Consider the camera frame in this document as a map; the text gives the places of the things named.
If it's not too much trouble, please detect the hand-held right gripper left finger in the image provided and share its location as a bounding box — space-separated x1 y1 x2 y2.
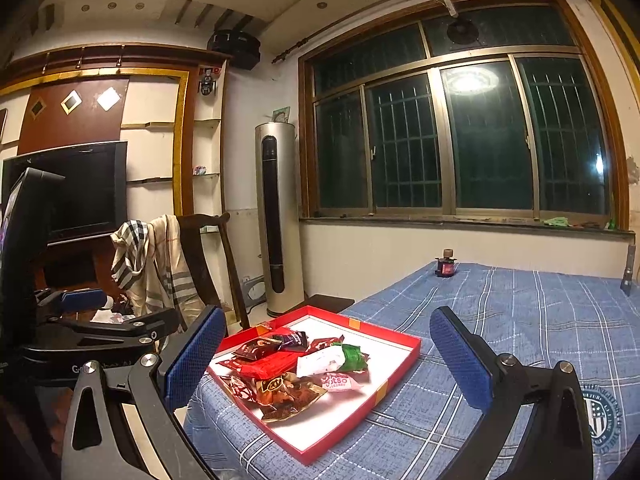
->
59 305 228 480

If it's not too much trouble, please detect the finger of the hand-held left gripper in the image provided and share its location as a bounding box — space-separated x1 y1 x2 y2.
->
36 287 111 320
46 307 183 346

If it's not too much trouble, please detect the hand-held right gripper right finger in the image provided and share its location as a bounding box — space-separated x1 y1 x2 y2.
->
429 305 596 480

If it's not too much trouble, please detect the dark red snack packet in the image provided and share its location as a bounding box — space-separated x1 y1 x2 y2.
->
232 336 283 362

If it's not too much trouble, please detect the long plain red snack packet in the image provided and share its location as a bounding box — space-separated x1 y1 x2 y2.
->
235 350 301 380

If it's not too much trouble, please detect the brown purple snack packet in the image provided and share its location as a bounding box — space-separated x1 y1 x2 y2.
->
272 330 310 352

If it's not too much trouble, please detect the gold brown snack packet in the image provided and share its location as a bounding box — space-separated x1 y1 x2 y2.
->
256 374 328 423

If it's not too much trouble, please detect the green snack packet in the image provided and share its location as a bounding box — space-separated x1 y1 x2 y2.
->
341 342 370 372

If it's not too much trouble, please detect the plain white snack packet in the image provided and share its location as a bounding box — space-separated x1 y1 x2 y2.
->
296 346 347 377

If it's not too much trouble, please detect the red shallow box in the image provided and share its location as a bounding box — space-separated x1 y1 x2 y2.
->
206 305 422 466

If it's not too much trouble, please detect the blue plaid printed cloth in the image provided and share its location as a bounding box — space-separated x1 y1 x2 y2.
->
182 260 640 480

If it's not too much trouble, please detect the black white plaid scarf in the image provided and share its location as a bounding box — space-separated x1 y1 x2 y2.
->
110 220 151 291

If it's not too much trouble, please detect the beige striped cloth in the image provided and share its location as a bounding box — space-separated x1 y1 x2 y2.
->
132 214 203 328

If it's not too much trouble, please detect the small red device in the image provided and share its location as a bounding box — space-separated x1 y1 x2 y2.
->
434 249 458 278

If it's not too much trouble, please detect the flat screen television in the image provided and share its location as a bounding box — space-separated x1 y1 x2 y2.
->
0 141 129 247

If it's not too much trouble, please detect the dark wooden chair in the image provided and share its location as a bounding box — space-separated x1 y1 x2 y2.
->
175 212 251 331

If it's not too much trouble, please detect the dark low stool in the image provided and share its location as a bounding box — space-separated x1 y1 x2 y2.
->
307 295 356 313

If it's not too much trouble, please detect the tower air conditioner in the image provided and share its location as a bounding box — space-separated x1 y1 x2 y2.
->
255 121 306 318

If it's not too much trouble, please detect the grey metal flashlight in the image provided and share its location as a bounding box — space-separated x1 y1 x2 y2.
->
620 244 637 297

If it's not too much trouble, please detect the barred metal-framed window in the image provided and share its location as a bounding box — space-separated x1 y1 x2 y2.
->
299 0 631 231

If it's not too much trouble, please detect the round black vent fan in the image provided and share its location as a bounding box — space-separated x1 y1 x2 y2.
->
446 17 480 45

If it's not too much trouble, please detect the wooden display wall unit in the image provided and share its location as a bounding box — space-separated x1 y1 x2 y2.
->
0 42 236 221

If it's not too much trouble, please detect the small wall-mounted device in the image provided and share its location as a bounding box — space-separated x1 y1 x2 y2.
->
197 66 221 97

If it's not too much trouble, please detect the black wall speaker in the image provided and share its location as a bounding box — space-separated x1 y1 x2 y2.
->
207 29 262 70

